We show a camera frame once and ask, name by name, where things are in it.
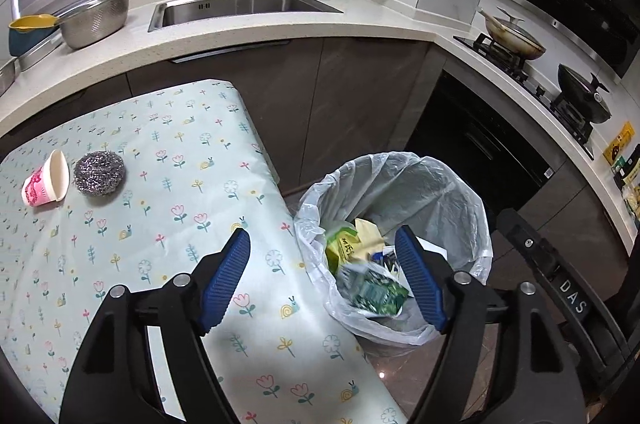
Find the black wok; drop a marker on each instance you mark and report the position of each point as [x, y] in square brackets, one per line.
[582, 96]

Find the gas stove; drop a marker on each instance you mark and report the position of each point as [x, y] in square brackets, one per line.
[542, 91]

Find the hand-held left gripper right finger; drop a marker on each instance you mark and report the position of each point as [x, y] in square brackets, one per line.
[420, 279]

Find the floral tablecloth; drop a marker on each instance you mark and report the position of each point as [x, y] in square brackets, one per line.
[165, 184]

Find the black built-in oven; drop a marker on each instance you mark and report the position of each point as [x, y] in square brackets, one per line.
[475, 138]

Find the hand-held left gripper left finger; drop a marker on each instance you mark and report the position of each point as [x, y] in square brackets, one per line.
[227, 279]

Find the yellow bread bag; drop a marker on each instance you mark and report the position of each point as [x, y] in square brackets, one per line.
[345, 244]

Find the steel colander bowl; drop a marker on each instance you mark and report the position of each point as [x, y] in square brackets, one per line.
[95, 21]

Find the steel sink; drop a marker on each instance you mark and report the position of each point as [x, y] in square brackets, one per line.
[240, 6]

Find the green snack packet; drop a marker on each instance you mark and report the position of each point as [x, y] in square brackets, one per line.
[375, 294]

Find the steel wool scrubber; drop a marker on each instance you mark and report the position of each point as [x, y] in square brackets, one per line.
[99, 173]

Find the steel basin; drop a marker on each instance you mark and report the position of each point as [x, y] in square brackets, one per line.
[7, 76]

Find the trash bin with white liner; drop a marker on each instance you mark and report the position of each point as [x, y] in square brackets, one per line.
[435, 189]

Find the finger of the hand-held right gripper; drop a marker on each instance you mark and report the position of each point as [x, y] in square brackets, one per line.
[525, 241]

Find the assorted packets pile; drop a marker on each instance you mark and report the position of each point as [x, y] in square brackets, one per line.
[631, 184]

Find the blue yellow container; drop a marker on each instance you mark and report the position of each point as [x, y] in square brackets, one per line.
[30, 36]

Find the brown base cabinet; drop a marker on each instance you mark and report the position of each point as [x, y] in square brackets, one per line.
[325, 93]

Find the pink floral paper cup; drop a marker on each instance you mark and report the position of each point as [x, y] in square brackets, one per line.
[45, 184]

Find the steel wok with lid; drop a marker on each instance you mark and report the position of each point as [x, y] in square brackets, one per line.
[515, 36]

